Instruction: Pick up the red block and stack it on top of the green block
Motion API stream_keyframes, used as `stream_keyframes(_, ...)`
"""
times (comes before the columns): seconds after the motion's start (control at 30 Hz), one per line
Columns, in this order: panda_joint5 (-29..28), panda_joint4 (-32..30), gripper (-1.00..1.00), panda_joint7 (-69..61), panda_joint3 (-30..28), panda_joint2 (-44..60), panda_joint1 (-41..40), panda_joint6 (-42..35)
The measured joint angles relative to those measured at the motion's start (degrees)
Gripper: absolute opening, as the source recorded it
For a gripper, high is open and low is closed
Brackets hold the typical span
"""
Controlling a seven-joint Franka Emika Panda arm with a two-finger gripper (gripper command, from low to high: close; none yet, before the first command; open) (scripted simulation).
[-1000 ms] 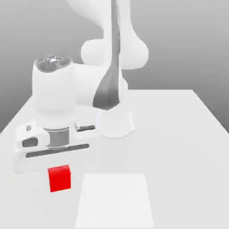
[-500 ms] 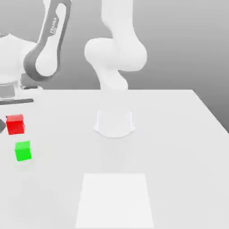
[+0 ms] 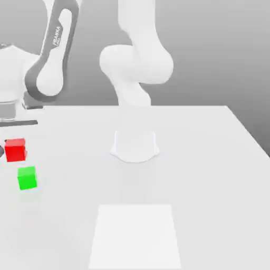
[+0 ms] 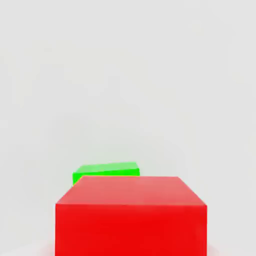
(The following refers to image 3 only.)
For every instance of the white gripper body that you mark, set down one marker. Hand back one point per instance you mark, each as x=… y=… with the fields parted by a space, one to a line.
x=19 y=123

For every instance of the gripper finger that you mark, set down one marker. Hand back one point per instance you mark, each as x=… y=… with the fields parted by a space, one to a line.
x=1 y=151

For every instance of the small red cube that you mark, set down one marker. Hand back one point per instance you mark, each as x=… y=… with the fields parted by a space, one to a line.
x=14 y=150

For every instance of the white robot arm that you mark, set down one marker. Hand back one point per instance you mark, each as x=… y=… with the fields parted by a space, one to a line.
x=137 y=61

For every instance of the small green cube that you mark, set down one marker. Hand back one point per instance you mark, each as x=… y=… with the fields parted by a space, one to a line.
x=27 y=178

